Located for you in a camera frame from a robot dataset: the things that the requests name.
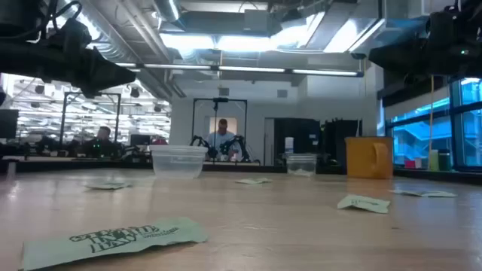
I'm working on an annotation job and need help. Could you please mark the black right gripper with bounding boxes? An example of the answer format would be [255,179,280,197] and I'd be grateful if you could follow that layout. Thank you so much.
[368,33,482,79]

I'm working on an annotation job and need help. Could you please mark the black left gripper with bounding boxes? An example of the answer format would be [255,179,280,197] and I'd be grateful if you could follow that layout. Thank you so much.
[0,39,137,99]

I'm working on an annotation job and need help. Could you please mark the green stevia packet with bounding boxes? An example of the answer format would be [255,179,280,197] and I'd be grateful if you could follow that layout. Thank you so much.
[389,189,458,199]
[20,216,209,271]
[235,177,273,186]
[84,181,131,190]
[337,193,392,215]

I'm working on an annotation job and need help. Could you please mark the linear ceiling light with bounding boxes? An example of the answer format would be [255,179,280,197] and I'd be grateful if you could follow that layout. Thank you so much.
[144,63,212,72]
[291,69,359,78]
[217,65,287,74]

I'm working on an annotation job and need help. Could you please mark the person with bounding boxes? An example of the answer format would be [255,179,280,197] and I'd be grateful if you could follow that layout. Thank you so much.
[81,126,122,158]
[205,118,243,161]

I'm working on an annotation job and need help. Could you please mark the light green cup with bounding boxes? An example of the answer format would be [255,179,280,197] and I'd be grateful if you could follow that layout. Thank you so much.
[429,149,441,172]

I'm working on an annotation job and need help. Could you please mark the large clear plastic bin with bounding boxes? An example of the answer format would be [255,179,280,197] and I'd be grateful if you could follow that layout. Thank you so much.
[148,145,209,180]

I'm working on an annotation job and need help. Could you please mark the black computer monitor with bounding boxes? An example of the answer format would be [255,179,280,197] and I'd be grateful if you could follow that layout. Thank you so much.
[0,108,20,140]

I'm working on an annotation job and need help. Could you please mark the black cabinet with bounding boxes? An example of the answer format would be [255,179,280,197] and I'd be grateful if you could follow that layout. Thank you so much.
[273,117,322,167]

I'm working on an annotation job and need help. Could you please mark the small clear plastic bin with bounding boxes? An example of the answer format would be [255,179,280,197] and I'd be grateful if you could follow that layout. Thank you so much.
[285,153,319,178]

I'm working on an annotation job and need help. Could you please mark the grey ceiling box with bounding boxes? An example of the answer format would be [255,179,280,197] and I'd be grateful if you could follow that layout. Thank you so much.
[243,9,270,33]

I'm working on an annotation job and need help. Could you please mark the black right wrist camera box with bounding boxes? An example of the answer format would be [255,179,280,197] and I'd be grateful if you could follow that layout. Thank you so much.
[425,10,462,42]

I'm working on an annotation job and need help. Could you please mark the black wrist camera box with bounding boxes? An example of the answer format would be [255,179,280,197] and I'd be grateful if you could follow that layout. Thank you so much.
[47,17,93,52]
[425,10,462,42]

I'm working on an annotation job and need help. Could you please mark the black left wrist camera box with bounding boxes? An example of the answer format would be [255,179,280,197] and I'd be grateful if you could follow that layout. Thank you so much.
[47,17,93,52]

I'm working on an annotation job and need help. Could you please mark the black metal rig frame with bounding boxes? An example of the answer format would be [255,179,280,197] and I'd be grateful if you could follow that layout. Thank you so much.
[191,97,249,163]
[59,91,123,146]

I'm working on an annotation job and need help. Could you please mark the yellow plastic bin with handle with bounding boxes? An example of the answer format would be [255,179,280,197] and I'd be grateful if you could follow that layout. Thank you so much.
[344,136,395,180]

